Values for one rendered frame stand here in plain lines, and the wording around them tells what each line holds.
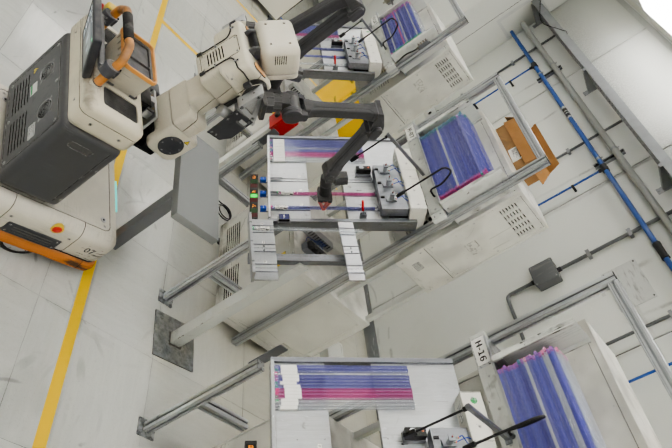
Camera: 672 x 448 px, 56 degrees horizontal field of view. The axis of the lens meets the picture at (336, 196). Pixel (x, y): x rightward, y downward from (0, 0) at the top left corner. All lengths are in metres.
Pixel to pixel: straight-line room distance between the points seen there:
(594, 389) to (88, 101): 2.00
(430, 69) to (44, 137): 2.63
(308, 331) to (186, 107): 1.55
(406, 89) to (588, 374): 2.43
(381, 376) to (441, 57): 2.40
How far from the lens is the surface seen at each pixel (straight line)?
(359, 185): 3.20
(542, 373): 2.32
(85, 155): 2.43
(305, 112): 2.40
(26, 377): 2.64
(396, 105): 4.35
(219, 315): 3.00
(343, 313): 3.46
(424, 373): 2.51
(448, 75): 4.31
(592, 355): 2.51
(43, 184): 2.56
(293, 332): 3.55
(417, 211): 3.01
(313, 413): 2.33
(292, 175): 3.21
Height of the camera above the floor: 2.00
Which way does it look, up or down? 20 degrees down
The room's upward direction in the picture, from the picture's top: 57 degrees clockwise
